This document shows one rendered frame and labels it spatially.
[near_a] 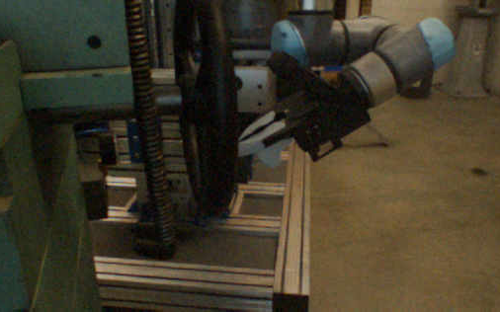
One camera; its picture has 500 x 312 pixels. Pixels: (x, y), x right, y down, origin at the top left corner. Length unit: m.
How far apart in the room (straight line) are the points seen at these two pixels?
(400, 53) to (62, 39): 0.45
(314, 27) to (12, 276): 0.53
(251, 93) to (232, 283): 0.51
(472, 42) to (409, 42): 3.47
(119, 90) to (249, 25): 0.63
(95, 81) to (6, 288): 0.18
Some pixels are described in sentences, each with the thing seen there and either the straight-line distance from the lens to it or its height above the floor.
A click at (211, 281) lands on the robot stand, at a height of 0.22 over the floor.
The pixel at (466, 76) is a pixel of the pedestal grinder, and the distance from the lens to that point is 4.18.
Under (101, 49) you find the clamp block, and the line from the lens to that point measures 0.44.
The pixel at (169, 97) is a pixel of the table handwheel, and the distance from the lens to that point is 0.53.
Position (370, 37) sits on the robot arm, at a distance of 0.76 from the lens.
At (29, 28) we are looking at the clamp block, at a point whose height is 0.91.
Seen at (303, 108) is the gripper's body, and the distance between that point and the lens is 0.65.
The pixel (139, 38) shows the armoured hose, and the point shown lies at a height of 0.89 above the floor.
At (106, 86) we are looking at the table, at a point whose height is 0.86.
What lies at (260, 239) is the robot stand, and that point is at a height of 0.21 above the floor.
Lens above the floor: 0.95
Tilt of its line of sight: 22 degrees down
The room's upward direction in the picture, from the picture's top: straight up
